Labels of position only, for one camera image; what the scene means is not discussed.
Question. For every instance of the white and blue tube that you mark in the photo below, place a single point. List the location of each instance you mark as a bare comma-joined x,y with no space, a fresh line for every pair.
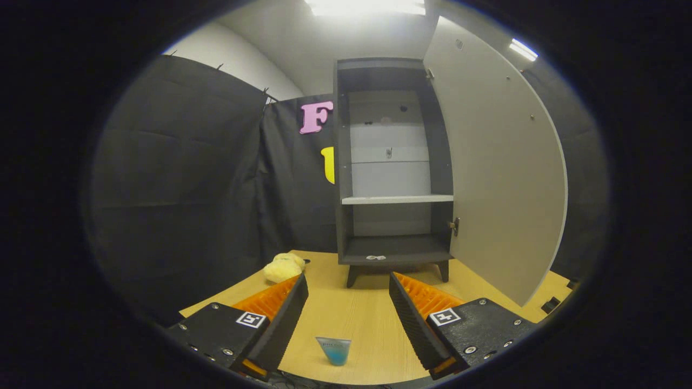
335,351

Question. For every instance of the light grey cabinet door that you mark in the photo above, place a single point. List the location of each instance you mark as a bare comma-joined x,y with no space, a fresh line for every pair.
497,178

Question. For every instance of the double strip ceiling light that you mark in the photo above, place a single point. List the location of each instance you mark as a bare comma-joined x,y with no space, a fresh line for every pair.
523,49

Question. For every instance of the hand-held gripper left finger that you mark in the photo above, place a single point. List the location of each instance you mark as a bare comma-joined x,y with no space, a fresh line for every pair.
284,329

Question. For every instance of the black backdrop cloth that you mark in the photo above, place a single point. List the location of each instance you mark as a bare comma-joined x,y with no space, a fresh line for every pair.
189,189

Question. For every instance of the large ceiling light panel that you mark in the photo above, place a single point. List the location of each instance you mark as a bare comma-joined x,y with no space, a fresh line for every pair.
365,6

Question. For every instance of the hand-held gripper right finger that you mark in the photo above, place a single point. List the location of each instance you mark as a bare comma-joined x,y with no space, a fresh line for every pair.
417,329

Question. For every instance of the yellow plush toy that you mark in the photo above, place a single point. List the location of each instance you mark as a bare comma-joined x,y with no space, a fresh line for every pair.
282,268

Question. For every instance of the white cabinet shelf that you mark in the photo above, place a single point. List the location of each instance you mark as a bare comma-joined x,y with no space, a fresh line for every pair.
397,199

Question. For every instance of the grey cabinet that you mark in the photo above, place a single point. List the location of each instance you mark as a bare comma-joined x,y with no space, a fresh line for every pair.
394,248

